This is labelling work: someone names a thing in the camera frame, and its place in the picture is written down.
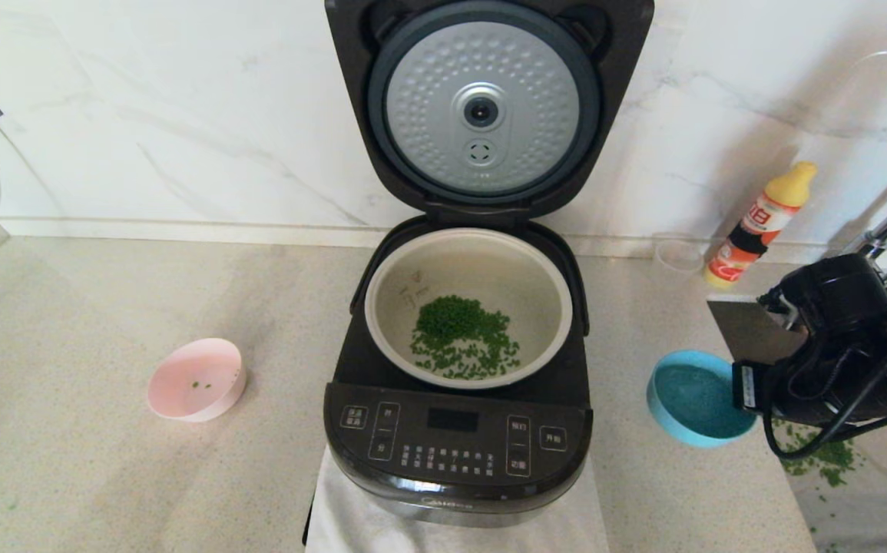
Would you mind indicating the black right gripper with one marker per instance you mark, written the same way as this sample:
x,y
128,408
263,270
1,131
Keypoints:
x,y
762,388

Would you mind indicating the blue bowl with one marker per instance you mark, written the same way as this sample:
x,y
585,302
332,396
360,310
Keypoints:
x,y
689,399

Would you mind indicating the pink bowl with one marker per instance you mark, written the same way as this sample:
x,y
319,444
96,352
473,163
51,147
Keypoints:
x,y
182,399

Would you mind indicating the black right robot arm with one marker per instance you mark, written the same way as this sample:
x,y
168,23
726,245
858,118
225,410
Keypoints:
x,y
842,299

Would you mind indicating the chopped green vegetable pieces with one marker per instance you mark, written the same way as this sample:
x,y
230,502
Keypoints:
x,y
481,361

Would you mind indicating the beige inner pot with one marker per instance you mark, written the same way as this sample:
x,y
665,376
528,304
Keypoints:
x,y
481,265

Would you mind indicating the black rice cooker base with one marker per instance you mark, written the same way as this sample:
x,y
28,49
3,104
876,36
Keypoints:
x,y
451,453

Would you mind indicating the white cloth under cooker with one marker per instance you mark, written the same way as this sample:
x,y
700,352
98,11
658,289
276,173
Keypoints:
x,y
351,530

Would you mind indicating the green scallion bits on cloth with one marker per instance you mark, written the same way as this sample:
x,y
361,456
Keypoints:
x,y
827,461

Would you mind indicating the clear glass cup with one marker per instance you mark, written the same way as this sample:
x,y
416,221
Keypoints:
x,y
681,257

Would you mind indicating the yellow orange detergent bottle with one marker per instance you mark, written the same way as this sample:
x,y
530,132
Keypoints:
x,y
754,230

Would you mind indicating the white cloth in sink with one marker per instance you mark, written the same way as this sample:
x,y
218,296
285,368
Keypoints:
x,y
873,514

